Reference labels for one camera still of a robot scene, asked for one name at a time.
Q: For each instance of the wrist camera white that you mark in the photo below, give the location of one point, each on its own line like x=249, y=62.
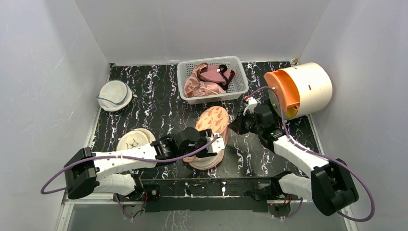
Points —
x=215, y=143
x=251, y=104

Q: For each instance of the round white mesh laundry bag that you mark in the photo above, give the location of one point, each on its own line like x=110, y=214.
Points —
x=114, y=96

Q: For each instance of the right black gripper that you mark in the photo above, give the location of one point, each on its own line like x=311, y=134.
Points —
x=243, y=121

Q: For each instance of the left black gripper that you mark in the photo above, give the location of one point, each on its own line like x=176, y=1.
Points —
x=204, y=136

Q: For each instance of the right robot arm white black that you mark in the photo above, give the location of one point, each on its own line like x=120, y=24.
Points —
x=327, y=184

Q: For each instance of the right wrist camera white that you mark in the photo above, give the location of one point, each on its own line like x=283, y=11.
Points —
x=251, y=104

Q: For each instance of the white orange toy washing drum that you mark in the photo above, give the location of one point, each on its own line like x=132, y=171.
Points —
x=302, y=89

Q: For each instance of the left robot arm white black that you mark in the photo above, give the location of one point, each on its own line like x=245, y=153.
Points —
x=90, y=172

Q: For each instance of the peach patterned mesh laundry bag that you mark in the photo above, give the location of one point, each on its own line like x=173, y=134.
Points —
x=215, y=118

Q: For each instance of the pink satin garment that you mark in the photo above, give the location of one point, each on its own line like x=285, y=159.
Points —
x=194, y=87

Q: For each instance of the white plastic basket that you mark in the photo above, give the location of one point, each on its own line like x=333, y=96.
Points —
x=237, y=87

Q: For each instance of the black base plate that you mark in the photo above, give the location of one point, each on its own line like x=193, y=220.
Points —
x=213, y=194

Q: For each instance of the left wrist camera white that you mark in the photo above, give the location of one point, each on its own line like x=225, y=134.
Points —
x=215, y=143

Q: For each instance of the pink bra black trim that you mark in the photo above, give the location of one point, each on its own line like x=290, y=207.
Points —
x=219, y=74

